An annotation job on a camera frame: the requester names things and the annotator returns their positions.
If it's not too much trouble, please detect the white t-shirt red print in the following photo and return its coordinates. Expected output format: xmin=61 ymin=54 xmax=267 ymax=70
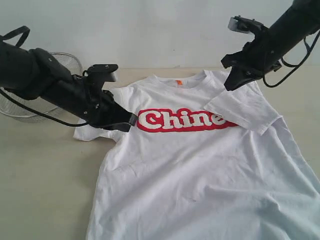
xmin=74 ymin=70 xmax=320 ymax=240

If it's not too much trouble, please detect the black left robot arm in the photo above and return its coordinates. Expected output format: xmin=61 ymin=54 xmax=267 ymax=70
xmin=0 ymin=25 xmax=138 ymax=132

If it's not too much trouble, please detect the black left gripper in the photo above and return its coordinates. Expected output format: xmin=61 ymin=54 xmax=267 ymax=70
xmin=49 ymin=75 xmax=137 ymax=133

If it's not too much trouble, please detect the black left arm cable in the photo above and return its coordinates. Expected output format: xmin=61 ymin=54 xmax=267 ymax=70
xmin=0 ymin=87 xmax=90 ymax=127

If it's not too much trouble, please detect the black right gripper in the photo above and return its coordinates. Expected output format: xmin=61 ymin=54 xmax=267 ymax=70
xmin=220 ymin=32 xmax=283 ymax=91

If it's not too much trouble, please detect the metal mesh basket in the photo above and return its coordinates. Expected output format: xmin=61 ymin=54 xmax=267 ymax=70
xmin=0 ymin=52 xmax=83 ymax=123

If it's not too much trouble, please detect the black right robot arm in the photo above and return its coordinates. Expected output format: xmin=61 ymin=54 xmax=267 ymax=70
xmin=221 ymin=0 xmax=320 ymax=91

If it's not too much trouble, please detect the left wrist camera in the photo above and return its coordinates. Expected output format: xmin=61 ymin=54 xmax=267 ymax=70
xmin=82 ymin=64 xmax=119 ymax=91

